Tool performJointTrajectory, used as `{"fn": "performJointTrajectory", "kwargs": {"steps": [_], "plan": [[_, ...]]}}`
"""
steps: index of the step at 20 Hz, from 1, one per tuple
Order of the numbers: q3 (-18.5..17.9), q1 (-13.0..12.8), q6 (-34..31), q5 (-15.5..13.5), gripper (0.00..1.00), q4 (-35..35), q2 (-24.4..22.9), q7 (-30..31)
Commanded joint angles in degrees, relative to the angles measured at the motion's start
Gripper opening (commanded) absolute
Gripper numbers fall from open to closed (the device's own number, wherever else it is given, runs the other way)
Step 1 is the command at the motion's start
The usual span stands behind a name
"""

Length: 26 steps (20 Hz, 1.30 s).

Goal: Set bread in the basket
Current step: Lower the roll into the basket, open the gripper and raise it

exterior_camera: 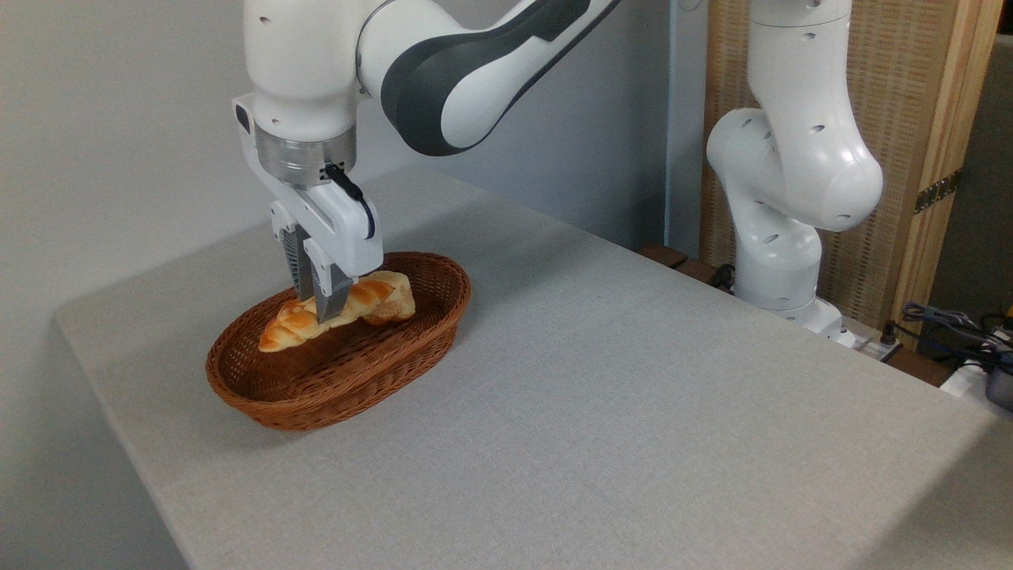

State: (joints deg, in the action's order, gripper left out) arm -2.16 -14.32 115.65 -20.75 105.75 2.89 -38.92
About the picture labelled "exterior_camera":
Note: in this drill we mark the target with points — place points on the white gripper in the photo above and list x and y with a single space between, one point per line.
340 226

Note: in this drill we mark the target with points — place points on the braided golden bread loaf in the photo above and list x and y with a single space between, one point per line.
293 326

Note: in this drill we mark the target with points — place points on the grey box with white base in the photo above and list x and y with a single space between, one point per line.
993 384

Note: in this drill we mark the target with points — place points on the small pale bread roll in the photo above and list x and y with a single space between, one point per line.
394 305

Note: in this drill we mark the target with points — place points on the brass screen hinge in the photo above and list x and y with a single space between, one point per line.
938 191

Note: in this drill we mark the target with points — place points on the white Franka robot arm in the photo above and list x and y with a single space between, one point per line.
795 158

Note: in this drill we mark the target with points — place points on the dark brown wooden blocks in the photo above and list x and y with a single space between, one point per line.
673 260

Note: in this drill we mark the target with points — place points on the rattan screen with wooden frame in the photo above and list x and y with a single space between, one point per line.
910 95

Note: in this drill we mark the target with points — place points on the brown oval wicker basket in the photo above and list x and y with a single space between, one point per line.
340 380

